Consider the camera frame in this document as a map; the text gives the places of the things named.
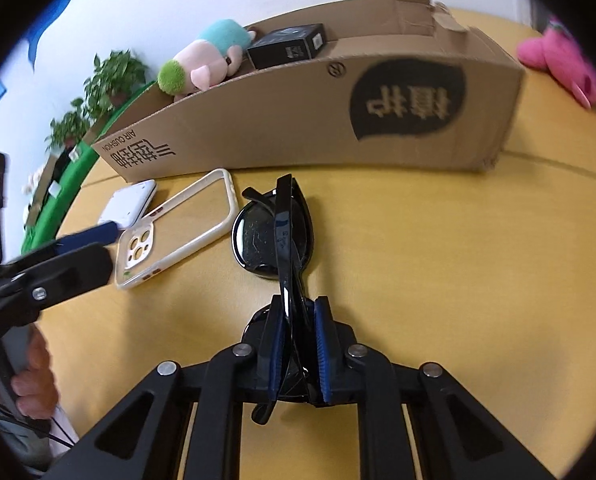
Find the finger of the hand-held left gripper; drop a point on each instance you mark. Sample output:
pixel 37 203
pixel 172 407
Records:
pixel 93 235
pixel 73 272

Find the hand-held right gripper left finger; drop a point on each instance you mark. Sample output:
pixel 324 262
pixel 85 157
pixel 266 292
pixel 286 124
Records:
pixel 275 360

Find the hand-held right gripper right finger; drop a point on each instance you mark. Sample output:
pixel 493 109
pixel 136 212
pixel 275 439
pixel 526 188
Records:
pixel 323 355

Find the white clear phone case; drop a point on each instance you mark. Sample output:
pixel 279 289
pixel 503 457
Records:
pixel 135 252

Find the black sunglasses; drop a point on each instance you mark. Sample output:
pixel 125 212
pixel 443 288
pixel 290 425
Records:
pixel 258 240

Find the brown cardboard box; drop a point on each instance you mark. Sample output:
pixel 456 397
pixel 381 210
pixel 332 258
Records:
pixel 278 125

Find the person's left hand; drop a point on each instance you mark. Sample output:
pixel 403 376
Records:
pixel 33 385

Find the white power bank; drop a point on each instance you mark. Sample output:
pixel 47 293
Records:
pixel 128 205

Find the small green potted plant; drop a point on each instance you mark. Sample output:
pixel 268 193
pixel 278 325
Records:
pixel 68 125

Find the large green potted plant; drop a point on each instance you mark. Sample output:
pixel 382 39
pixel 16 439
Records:
pixel 115 80

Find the teal and pink plush toy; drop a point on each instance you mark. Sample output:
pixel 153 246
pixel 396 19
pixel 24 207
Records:
pixel 203 60

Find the small black box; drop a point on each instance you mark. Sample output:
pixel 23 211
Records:
pixel 283 47

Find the blue wall poster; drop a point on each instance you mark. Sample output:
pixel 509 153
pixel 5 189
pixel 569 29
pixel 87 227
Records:
pixel 48 25

